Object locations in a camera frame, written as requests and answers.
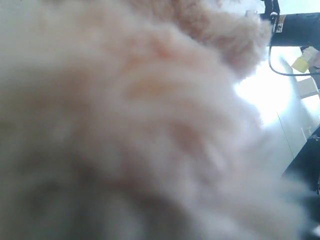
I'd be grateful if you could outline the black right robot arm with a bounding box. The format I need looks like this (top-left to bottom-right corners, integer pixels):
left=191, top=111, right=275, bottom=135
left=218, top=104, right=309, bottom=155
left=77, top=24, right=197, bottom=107
left=260, top=12, right=320, bottom=50

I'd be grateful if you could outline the tan teddy bear striped sweater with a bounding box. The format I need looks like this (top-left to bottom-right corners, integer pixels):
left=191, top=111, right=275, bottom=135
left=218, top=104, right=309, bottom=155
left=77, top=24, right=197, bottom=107
left=0, top=0, right=309, bottom=240

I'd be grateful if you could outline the black camera cable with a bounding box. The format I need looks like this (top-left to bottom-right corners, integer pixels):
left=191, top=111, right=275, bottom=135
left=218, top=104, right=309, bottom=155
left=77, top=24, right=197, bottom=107
left=268, top=44, right=320, bottom=76

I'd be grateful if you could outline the yellow paper tag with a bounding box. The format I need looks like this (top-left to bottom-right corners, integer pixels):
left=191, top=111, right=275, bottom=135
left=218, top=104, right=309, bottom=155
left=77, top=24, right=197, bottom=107
left=291, top=56, right=309, bottom=74

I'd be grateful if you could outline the dark background furniture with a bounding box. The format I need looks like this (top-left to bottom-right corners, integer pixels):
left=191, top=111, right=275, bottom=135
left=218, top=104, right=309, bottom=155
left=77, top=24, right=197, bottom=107
left=282, top=126, right=320, bottom=196

